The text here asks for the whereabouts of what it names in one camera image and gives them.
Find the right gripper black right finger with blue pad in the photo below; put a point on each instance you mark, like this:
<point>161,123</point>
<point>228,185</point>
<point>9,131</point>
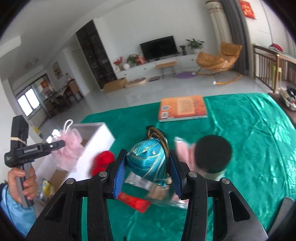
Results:
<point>233,218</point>

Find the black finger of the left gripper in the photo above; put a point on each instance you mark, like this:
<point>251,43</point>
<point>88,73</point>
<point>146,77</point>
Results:
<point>55,145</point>

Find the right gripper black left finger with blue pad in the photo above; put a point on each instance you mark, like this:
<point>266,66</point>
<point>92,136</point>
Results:
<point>61,219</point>

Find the pink bath loofah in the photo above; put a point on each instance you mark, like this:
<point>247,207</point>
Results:
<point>67,157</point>

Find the pink face mask pack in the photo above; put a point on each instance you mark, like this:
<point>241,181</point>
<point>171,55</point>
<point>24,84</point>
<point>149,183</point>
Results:
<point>185,152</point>

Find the teal embroidered pouch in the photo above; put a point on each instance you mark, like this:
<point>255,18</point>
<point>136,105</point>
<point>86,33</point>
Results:
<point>149,158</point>

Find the person's left hand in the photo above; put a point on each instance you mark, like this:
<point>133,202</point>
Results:
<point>21,187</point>

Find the dining table with chairs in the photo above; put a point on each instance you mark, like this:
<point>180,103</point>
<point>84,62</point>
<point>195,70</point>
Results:
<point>57,101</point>

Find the white cardboard box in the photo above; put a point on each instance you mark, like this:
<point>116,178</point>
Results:
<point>82,143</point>

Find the red yarn ball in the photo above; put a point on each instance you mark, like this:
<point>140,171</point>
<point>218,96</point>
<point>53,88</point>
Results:
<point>101,161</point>

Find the red packet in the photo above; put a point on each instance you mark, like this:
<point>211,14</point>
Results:
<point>138,204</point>

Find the black round hat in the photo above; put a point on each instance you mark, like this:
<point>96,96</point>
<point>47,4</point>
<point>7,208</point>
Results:
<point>212,153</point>

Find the green satin tablecloth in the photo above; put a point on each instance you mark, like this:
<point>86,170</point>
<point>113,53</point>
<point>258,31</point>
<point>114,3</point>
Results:
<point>262,167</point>

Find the cardboard box on floor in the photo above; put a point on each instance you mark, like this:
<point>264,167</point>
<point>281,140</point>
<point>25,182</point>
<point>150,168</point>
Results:
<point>115,85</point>

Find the dark display cabinet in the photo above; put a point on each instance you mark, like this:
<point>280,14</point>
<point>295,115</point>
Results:
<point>95,54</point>

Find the red flower vase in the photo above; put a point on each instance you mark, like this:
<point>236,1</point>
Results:
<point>118,63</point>

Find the orange book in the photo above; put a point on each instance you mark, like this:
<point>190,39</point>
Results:
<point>182,108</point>

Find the small wooden bench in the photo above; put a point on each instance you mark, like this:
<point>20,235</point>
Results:
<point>163,66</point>

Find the purple round mat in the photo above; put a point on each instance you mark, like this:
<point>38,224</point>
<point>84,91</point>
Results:
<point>185,75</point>

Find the black television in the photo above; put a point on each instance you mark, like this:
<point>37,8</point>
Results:
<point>159,48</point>

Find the orange rocking lounge chair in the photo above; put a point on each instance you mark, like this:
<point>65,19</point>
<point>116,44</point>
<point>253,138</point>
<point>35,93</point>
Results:
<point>212,65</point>

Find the wooden railing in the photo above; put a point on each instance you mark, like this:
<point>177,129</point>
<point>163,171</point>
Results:
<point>273,68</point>

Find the white tv cabinet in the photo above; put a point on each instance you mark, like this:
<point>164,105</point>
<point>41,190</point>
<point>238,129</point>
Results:
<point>148,70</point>

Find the potted green plant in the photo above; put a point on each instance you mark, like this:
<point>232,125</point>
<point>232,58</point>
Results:
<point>195,45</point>

